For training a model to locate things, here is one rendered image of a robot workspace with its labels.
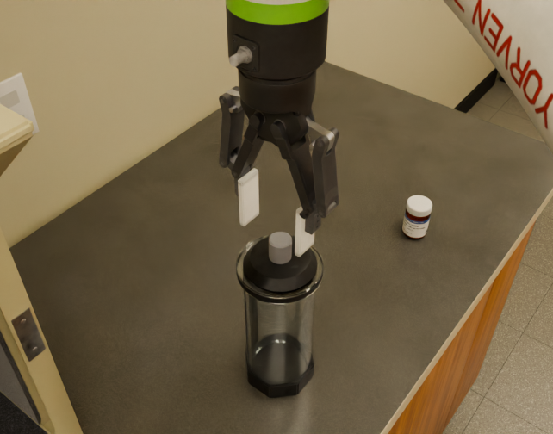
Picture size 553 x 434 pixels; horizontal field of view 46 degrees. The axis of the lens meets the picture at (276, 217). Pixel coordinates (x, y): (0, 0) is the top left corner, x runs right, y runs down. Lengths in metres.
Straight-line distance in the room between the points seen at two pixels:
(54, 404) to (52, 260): 0.40
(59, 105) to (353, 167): 0.57
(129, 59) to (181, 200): 0.28
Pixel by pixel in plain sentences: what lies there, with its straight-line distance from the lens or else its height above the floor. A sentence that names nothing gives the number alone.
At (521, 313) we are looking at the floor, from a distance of 2.40.
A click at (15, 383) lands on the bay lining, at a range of 0.83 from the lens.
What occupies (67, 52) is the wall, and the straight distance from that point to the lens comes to 1.19.
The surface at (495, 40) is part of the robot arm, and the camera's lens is 0.46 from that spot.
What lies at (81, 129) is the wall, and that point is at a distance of 1.26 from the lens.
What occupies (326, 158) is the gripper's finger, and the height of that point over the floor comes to 1.36.
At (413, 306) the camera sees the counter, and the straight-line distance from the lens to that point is 1.07.
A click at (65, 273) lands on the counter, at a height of 0.94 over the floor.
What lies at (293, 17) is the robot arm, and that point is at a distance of 0.56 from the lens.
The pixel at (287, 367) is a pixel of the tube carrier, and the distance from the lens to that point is 0.90.
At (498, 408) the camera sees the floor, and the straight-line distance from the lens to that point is 2.15.
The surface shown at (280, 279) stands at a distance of 0.77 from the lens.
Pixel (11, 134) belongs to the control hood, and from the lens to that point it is 0.46.
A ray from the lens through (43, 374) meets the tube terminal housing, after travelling 0.79.
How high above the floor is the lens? 1.75
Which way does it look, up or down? 43 degrees down
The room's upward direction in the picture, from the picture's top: straight up
